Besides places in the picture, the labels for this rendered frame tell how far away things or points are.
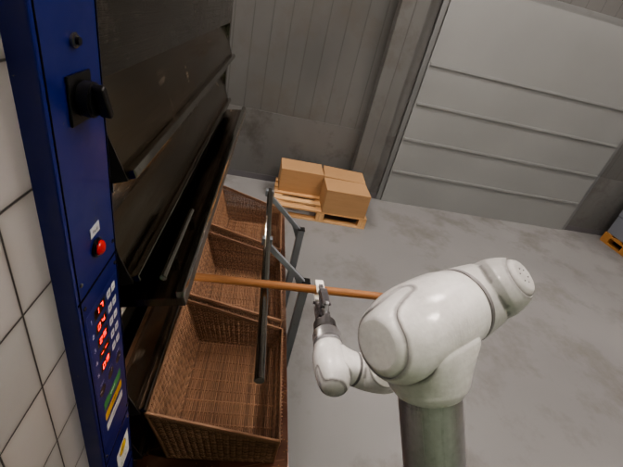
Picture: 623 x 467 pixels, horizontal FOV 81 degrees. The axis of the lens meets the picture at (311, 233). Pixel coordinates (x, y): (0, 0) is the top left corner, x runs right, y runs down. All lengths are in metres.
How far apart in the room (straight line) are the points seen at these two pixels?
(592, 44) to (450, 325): 5.39
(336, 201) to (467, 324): 3.63
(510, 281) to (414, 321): 0.20
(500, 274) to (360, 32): 4.16
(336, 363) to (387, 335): 0.58
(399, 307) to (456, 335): 0.09
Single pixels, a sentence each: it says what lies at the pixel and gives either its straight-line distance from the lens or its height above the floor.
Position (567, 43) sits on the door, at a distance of 5.62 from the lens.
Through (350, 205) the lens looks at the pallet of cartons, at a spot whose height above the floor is 0.28.
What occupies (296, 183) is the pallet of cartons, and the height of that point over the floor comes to 0.27.
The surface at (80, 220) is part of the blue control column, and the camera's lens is 0.63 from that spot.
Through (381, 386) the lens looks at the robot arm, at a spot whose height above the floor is 1.19.
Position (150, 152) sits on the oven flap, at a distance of 0.87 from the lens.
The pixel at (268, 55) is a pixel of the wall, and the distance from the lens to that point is 4.59.
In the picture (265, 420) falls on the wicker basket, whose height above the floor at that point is 0.59.
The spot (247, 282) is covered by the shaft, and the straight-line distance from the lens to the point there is 1.32.
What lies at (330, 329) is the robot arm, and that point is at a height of 1.24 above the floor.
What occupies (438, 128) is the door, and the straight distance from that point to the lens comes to 5.11.
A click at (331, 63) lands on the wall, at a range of 4.64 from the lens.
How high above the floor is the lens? 2.06
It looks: 31 degrees down
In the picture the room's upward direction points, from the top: 14 degrees clockwise
